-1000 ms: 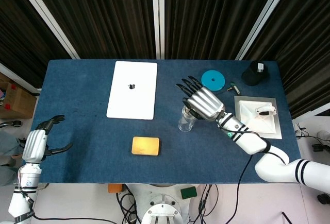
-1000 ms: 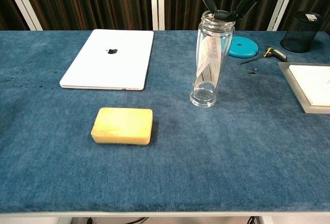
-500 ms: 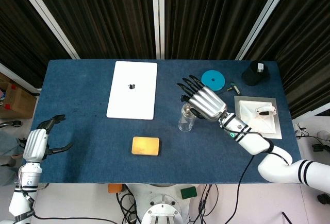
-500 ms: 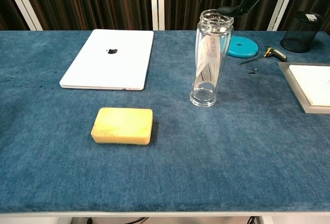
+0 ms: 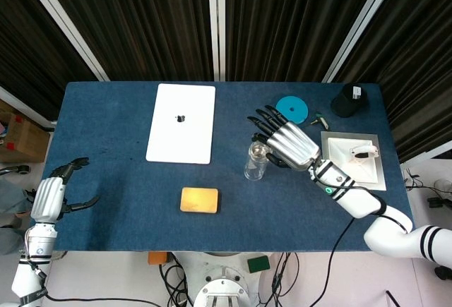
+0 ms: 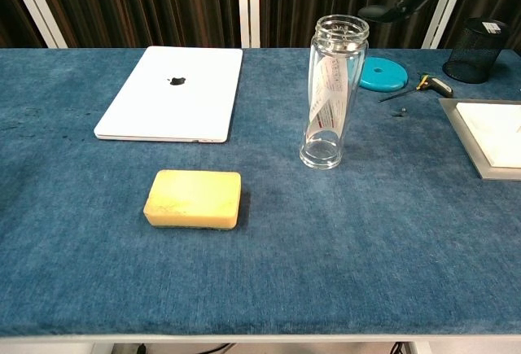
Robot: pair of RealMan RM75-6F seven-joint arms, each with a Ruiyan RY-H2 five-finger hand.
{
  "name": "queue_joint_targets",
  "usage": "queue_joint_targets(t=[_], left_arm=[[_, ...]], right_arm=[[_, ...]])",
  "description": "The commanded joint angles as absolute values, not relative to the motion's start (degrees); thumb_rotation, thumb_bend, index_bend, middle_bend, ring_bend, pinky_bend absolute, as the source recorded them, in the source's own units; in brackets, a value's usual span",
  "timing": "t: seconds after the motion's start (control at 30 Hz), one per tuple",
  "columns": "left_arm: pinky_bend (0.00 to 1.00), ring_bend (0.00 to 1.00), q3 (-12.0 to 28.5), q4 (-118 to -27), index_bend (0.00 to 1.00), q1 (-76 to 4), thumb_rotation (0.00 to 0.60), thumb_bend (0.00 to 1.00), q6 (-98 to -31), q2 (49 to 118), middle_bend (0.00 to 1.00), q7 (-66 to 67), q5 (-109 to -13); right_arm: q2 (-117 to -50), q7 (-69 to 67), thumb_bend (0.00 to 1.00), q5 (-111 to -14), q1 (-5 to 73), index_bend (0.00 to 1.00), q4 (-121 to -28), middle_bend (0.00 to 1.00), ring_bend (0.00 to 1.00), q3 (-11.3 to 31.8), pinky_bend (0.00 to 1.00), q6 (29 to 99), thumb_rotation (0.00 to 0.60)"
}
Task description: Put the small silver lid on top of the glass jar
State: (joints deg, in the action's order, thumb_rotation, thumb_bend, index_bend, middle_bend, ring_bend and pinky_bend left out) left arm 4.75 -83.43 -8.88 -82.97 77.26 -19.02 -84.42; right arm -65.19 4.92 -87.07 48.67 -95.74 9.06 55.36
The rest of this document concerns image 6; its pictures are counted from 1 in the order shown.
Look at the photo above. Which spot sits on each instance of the teal round disc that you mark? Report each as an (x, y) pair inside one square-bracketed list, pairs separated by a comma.
[(384, 79)]

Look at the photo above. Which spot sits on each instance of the small screwdriver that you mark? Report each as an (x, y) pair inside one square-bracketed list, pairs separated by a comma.
[(439, 84)]

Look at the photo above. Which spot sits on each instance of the small dark screw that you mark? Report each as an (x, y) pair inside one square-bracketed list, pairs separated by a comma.
[(403, 109)]

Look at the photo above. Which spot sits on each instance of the printed paper slip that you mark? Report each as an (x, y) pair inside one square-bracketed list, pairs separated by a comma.
[(331, 97)]

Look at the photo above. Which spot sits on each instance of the black mesh pen holder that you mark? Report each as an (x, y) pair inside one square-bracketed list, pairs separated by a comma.
[(472, 57)]

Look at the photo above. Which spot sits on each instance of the white label sticker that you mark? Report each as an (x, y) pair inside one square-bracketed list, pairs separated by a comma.
[(491, 27)]

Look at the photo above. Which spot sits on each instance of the silver square tray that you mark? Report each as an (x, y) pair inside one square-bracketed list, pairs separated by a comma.
[(456, 126)]

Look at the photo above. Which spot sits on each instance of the clear glass bottle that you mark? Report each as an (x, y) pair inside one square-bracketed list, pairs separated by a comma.
[(321, 154)]

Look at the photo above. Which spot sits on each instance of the white square dish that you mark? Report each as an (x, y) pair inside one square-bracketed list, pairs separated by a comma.
[(496, 134)]

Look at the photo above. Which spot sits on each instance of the white closed laptop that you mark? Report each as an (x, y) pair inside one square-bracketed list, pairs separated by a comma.
[(175, 101)]

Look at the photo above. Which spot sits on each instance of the yellow sponge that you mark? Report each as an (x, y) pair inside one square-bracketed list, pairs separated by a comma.
[(195, 197)]

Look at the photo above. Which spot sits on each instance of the blue tablecloth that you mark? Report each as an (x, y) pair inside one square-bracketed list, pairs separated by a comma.
[(122, 268)]

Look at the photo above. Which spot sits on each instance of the white frame post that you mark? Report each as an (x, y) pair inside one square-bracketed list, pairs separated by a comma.
[(435, 24), (36, 4), (248, 4)]

